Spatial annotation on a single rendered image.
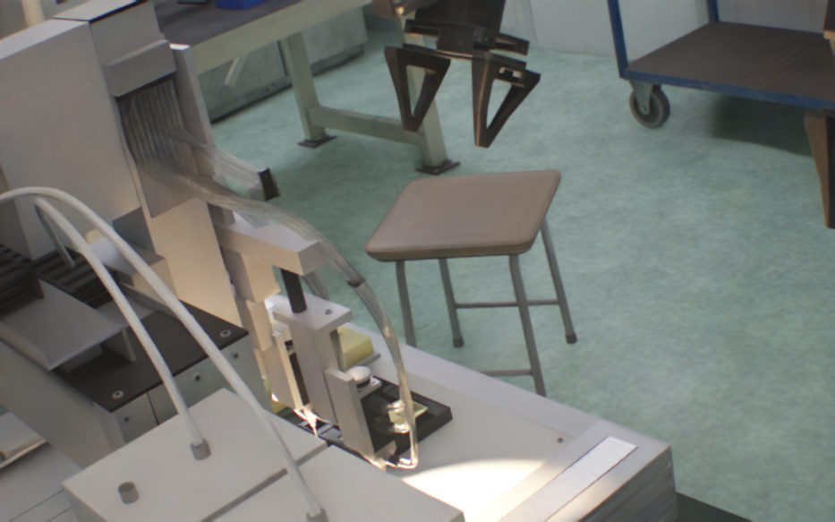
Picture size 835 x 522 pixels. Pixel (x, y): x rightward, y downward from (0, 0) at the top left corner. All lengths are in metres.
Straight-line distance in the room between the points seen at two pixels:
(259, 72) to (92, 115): 4.61
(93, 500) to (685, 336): 2.51
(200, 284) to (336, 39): 4.80
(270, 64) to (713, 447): 3.40
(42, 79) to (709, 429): 2.07
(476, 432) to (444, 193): 1.62
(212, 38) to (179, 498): 3.13
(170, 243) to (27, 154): 0.15
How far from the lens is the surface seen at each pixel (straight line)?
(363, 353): 1.46
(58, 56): 0.92
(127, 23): 0.95
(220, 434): 0.71
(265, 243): 0.97
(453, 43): 1.06
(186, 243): 1.00
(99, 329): 0.81
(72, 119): 0.93
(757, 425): 2.74
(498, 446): 1.28
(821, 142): 0.83
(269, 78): 5.58
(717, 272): 3.37
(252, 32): 3.82
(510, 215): 2.72
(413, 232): 2.74
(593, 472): 1.22
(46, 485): 1.45
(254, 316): 1.05
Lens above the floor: 1.58
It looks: 25 degrees down
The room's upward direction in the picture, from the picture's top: 12 degrees counter-clockwise
